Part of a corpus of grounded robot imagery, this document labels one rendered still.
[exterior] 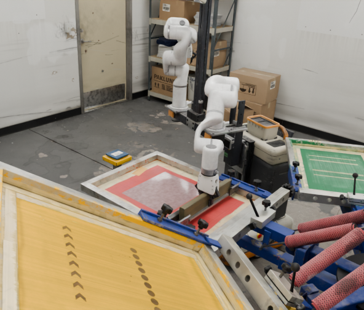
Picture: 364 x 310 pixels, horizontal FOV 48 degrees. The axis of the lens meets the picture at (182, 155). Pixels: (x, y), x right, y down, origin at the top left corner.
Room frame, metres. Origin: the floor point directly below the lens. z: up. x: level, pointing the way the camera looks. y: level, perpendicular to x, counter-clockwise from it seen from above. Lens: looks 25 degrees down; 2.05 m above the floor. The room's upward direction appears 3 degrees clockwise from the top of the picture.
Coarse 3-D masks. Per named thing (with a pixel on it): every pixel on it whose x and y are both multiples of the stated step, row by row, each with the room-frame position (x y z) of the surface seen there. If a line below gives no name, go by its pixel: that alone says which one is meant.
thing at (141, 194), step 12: (132, 180) 1.97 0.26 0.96; (120, 192) 1.83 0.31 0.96; (132, 192) 1.84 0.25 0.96; (144, 192) 1.85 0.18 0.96; (156, 192) 1.85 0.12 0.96; (144, 204) 1.73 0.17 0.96; (156, 204) 1.73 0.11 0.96; (168, 204) 1.74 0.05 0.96; (180, 204) 1.75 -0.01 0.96; (204, 216) 1.65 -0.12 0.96; (216, 216) 1.66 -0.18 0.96
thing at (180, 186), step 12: (156, 168) 2.13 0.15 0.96; (144, 180) 1.97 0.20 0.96; (156, 180) 1.98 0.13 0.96; (168, 180) 1.99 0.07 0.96; (180, 180) 2.00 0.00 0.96; (192, 180) 2.01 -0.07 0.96; (168, 192) 1.86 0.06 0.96; (180, 192) 1.87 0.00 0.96; (192, 192) 1.88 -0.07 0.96; (216, 204) 1.77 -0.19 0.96; (228, 204) 1.77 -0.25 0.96; (240, 204) 1.78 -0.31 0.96
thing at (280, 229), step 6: (270, 222) 1.51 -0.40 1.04; (258, 228) 1.49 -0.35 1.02; (264, 228) 1.47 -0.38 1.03; (270, 228) 1.46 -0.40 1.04; (276, 228) 1.46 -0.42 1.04; (282, 228) 1.46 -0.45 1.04; (288, 228) 1.47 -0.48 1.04; (276, 234) 1.44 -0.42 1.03; (282, 234) 1.42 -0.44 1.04; (288, 234) 1.42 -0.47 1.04; (276, 240) 1.43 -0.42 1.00; (282, 240) 1.42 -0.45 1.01
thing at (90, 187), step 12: (144, 156) 2.21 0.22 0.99; (156, 156) 2.24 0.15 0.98; (168, 156) 2.23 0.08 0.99; (120, 168) 2.04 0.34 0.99; (132, 168) 2.08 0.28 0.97; (180, 168) 2.13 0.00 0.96; (192, 168) 2.09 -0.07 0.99; (96, 180) 1.88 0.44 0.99; (108, 180) 1.94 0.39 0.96; (96, 192) 1.76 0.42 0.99; (240, 192) 1.88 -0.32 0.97; (120, 204) 1.66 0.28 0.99; (240, 216) 1.62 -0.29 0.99
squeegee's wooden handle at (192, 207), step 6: (228, 180) 1.83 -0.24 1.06; (222, 186) 1.78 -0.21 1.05; (228, 186) 1.83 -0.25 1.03; (204, 192) 1.70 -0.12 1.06; (222, 192) 1.78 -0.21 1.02; (228, 192) 1.83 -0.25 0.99; (198, 198) 1.64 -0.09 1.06; (204, 198) 1.66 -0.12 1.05; (216, 198) 1.75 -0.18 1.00; (186, 204) 1.58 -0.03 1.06; (192, 204) 1.59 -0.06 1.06; (198, 204) 1.62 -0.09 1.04; (204, 204) 1.66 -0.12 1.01; (180, 210) 1.55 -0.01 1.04; (186, 210) 1.56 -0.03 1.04; (192, 210) 1.59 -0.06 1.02; (198, 210) 1.63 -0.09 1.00; (180, 216) 1.55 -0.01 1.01; (186, 216) 1.56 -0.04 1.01
